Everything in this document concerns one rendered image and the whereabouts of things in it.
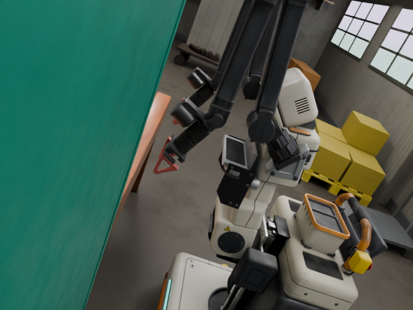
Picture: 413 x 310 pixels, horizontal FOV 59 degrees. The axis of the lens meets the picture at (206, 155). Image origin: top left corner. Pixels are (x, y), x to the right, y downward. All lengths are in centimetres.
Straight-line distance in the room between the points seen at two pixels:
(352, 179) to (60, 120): 416
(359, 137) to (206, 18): 398
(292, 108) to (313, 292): 64
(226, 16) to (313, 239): 627
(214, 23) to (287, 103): 628
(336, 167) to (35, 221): 405
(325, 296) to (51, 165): 130
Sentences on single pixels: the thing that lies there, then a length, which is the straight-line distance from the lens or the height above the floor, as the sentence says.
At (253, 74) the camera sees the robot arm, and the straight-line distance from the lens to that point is 146.
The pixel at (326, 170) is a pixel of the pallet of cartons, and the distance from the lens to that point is 421.
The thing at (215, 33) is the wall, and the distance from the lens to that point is 744.
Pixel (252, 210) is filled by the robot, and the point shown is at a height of 89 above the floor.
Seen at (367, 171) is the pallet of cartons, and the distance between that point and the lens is 427.
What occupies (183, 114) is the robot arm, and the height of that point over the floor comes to 119.
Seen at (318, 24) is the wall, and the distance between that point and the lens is 932.
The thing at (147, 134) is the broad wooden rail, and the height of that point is 76.
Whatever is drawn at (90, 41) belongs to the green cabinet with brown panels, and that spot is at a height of 151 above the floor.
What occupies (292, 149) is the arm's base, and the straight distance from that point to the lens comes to 110.
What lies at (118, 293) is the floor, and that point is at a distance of 208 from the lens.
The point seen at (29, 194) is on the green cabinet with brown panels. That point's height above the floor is 144.
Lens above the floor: 156
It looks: 25 degrees down
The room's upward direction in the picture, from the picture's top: 23 degrees clockwise
